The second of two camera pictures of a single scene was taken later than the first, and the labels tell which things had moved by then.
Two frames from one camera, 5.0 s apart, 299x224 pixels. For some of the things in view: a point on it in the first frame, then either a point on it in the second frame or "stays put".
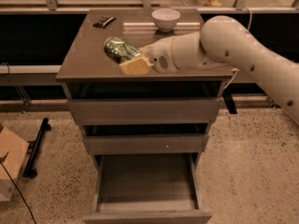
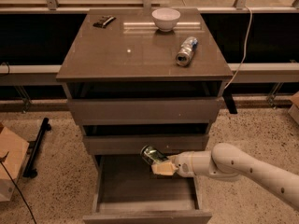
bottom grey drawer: (147, 189) stays put
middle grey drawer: (145, 144) stays put
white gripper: (160, 57) -> (183, 163)
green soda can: (119, 51) -> (152, 156)
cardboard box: (16, 149) stays put
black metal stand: (33, 147) stays put
